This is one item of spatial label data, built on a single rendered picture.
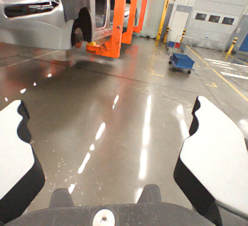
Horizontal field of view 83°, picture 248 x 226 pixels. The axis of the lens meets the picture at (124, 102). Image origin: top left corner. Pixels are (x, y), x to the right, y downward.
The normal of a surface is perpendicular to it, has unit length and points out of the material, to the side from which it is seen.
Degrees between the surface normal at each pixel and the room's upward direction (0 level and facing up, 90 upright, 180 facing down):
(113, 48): 90
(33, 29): 90
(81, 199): 0
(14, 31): 106
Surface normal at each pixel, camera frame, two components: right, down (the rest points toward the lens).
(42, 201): 0.14, -0.84
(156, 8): -0.20, 0.49
